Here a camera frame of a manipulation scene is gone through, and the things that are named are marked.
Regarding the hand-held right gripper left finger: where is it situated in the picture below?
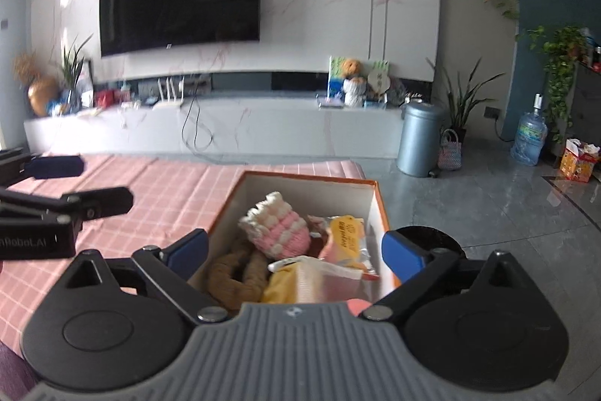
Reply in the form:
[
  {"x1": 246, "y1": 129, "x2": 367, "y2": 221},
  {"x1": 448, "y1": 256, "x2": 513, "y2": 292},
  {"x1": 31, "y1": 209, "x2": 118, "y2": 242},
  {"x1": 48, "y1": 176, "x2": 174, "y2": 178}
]
[{"x1": 59, "y1": 228, "x2": 231, "y2": 325}]

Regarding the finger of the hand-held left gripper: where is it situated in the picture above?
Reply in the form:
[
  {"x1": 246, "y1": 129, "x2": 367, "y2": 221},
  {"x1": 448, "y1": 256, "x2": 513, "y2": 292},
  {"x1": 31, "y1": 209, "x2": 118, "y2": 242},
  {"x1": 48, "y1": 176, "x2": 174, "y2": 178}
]
[
  {"x1": 0, "y1": 186, "x2": 135, "y2": 226},
  {"x1": 0, "y1": 149, "x2": 86, "y2": 187}
]

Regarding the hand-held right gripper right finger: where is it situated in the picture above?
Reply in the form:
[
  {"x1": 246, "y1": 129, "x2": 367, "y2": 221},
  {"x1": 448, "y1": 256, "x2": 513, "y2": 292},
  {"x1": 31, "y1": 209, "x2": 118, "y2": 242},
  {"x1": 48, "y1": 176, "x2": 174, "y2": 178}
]
[{"x1": 359, "y1": 228, "x2": 534, "y2": 321}]

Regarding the brown plush toy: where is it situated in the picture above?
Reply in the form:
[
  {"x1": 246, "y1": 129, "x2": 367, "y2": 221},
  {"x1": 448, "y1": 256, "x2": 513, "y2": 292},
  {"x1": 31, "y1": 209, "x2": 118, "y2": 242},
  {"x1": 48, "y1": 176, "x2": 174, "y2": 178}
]
[{"x1": 205, "y1": 236, "x2": 272, "y2": 314}]

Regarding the orange cardboard box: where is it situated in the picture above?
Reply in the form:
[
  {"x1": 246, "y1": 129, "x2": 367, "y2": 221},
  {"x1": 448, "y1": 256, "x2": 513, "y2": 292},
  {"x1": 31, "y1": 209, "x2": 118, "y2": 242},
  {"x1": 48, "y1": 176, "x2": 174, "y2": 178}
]
[{"x1": 187, "y1": 170, "x2": 403, "y2": 318}]

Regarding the black round object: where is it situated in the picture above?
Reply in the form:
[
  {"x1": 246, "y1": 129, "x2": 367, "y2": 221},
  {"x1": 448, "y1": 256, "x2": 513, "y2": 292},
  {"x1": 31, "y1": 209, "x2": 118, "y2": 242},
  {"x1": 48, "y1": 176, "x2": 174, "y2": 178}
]
[{"x1": 397, "y1": 226, "x2": 465, "y2": 262}]

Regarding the yellow label bread packet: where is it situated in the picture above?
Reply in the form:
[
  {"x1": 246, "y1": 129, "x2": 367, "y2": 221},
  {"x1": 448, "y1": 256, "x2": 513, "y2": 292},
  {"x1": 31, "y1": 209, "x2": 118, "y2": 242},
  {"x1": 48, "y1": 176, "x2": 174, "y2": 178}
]
[{"x1": 307, "y1": 213, "x2": 381, "y2": 282}]

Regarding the pink checked tablecloth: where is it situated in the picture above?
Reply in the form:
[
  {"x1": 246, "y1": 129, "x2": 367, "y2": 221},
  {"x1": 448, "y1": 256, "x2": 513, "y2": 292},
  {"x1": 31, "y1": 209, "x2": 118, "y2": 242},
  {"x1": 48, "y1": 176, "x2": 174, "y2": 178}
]
[{"x1": 0, "y1": 152, "x2": 366, "y2": 346}]

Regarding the gold vase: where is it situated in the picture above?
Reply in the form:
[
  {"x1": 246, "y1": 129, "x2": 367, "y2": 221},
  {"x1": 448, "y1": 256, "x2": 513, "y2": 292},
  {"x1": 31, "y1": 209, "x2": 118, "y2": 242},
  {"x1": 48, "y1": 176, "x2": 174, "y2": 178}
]
[{"x1": 28, "y1": 77, "x2": 60, "y2": 118}]

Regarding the clear snack packet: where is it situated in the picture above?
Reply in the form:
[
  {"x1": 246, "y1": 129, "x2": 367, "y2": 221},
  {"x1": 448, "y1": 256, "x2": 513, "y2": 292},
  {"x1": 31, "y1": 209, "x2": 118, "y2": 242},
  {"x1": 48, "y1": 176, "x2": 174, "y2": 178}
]
[{"x1": 267, "y1": 255, "x2": 377, "y2": 306}]

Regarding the pink white knitted hat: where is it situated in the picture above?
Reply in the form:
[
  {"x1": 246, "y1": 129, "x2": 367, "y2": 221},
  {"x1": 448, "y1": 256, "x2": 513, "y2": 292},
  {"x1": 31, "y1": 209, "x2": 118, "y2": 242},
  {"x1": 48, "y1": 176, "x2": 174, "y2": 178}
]
[{"x1": 237, "y1": 191, "x2": 312, "y2": 261}]

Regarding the green leafy plant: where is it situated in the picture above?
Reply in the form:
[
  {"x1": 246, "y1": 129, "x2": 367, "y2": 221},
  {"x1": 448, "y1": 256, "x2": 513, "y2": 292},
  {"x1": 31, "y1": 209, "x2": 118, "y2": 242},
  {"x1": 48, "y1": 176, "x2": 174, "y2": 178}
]
[{"x1": 58, "y1": 33, "x2": 95, "y2": 107}]

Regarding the yellow cloth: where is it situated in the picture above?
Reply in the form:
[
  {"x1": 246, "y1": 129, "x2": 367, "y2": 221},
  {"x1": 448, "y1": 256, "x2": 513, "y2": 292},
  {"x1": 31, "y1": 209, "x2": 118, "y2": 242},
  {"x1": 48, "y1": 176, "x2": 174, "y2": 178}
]
[{"x1": 260, "y1": 264, "x2": 302, "y2": 305}]

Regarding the dried golden plant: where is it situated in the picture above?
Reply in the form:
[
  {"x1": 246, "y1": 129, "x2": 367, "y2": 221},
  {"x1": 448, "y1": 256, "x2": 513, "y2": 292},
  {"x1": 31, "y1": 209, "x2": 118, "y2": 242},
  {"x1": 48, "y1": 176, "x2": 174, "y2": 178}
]
[{"x1": 12, "y1": 51, "x2": 41, "y2": 85}]

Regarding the woven basket bag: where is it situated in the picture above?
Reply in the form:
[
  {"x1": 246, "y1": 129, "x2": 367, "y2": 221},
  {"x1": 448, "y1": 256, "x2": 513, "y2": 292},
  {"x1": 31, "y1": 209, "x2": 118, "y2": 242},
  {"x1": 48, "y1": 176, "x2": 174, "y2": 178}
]
[{"x1": 438, "y1": 128, "x2": 464, "y2": 171}]

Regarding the grey trash can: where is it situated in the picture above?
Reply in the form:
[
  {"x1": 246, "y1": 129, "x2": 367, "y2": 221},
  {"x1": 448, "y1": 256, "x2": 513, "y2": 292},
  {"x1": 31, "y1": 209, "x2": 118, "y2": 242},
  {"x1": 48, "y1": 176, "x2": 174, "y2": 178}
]
[{"x1": 396, "y1": 103, "x2": 445, "y2": 178}]

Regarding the white router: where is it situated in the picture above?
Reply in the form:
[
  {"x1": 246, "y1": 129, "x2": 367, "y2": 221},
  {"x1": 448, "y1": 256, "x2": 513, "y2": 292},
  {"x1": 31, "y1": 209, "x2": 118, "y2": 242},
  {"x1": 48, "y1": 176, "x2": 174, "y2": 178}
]
[{"x1": 152, "y1": 77, "x2": 185, "y2": 110}]

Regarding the purple clothing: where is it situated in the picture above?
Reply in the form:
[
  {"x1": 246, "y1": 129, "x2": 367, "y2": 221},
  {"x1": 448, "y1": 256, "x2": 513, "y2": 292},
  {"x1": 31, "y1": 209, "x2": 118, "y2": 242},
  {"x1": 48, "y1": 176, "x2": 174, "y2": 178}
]
[{"x1": 0, "y1": 338, "x2": 41, "y2": 401}]

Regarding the white marble tv cabinet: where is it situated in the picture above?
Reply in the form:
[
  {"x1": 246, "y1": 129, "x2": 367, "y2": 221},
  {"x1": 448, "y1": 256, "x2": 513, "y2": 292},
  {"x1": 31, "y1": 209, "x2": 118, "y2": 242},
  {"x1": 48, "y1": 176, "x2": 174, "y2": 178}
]
[{"x1": 23, "y1": 70, "x2": 433, "y2": 161}]

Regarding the potted plant with long leaves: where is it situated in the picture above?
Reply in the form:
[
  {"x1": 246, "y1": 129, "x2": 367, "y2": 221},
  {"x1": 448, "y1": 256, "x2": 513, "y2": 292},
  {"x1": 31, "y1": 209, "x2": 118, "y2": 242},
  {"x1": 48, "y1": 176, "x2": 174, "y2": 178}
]
[{"x1": 426, "y1": 57, "x2": 505, "y2": 145}]

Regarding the teddy bear in white dress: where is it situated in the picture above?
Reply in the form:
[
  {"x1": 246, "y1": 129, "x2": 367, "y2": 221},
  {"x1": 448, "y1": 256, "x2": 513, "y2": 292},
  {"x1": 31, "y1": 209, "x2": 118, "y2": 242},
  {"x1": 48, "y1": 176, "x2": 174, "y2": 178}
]
[{"x1": 342, "y1": 76, "x2": 367, "y2": 107}]

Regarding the blue water bottle with pump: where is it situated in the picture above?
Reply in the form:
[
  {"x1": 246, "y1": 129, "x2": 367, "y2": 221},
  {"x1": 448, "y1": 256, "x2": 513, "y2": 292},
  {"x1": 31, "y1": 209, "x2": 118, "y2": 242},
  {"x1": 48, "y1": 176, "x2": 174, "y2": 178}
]
[{"x1": 510, "y1": 93, "x2": 548, "y2": 167}]

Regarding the round hand fan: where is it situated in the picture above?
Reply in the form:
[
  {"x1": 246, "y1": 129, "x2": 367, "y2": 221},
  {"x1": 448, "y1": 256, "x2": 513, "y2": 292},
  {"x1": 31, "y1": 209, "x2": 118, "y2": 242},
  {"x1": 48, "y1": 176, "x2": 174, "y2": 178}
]
[{"x1": 367, "y1": 69, "x2": 392, "y2": 102}]

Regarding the brown teddy bear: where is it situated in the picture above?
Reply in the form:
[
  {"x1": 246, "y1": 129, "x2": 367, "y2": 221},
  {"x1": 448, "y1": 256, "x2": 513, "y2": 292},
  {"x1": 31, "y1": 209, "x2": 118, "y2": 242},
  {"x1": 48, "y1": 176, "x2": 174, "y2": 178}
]
[{"x1": 340, "y1": 58, "x2": 364, "y2": 79}]

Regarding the red yellow carton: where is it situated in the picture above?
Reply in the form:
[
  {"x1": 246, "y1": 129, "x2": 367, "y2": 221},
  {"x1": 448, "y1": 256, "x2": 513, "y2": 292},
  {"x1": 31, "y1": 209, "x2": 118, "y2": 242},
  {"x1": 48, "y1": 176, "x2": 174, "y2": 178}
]
[{"x1": 558, "y1": 137, "x2": 600, "y2": 184}]

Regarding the dark cabinet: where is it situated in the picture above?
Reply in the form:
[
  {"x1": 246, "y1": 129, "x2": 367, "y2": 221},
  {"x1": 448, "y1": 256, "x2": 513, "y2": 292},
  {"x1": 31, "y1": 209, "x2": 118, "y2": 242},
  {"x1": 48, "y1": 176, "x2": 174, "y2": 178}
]
[{"x1": 570, "y1": 62, "x2": 601, "y2": 149}]

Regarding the green trailing potted plant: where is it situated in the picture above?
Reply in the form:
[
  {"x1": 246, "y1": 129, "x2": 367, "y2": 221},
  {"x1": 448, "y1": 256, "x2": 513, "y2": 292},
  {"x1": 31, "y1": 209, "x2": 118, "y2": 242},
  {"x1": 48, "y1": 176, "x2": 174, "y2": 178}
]
[{"x1": 515, "y1": 24, "x2": 589, "y2": 145}]

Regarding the black cable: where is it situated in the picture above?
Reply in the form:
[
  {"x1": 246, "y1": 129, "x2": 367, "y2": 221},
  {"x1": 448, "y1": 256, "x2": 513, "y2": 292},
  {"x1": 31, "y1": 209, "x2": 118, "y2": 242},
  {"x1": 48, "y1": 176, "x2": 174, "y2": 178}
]
[{"x1": 182, "y1": 96, "x2": 213, "y2": 151}]

